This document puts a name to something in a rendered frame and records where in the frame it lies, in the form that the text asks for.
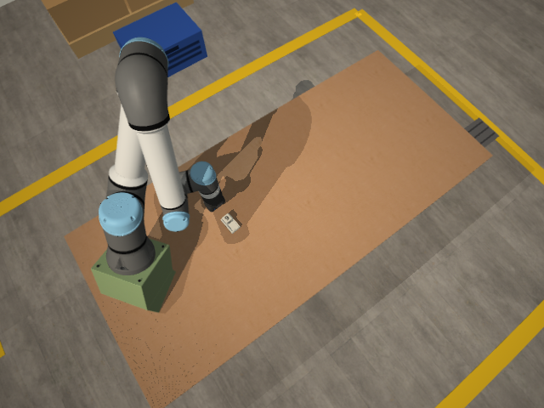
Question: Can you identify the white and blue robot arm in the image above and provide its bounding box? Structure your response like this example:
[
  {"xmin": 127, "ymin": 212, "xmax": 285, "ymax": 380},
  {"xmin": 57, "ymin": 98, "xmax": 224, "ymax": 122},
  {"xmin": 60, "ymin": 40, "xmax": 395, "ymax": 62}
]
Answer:
[{"xmin": 99, "ymin": 37, "xmax": 218, "ymax": 275}]

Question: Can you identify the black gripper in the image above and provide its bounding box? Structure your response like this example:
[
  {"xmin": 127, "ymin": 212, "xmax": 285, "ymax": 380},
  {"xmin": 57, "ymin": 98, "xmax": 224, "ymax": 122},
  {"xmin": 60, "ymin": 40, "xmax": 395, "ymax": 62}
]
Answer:
[{"xmin": 199, "ymin": 185, "xmax": 225, "ymax": 213}]

